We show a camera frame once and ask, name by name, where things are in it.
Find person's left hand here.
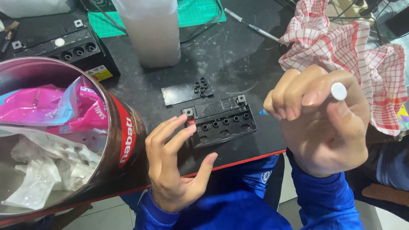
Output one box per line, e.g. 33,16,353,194
145,114,219,213

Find person's right hand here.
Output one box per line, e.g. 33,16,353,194
263,65,371,178

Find syringe with white plunger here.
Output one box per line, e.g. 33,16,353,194
259,82,348,115

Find brown round metal tin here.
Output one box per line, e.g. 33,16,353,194
0,56,149,225

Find blue jersey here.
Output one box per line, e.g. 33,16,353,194
121,155,293,230

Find brown chair seat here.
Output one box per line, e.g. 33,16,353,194
362,183,409,206

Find small black battery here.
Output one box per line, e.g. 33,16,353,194
182,95,258,149

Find black battery cover strip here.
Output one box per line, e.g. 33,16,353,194
161,82,214,106

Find cluster of black rubber caps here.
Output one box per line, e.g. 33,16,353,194
193,77,209,98

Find red checked cloth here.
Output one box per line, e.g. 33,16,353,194
278,0,409,137

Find crumpled white plastic wrappers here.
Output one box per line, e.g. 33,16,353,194
0,126,103,211

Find black desk mat red edge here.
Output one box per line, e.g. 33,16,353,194
0,0,299,224

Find clear thin syringe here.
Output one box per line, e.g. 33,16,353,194
224,8,282,44

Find pink plastic wrapper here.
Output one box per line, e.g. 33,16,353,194
0,75,109,135

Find translucent plastic bottle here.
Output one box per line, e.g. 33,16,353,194
111,0,181,68

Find large black battery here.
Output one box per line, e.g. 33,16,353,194
11,19,121,82

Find green cutting mat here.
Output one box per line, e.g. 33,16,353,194
88,0,227,39

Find white plastic container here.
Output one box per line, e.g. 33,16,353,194
0,0,71,19

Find power strip with cables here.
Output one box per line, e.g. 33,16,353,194
328,0,409,42

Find brown handled tool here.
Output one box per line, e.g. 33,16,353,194
0,21,20,54

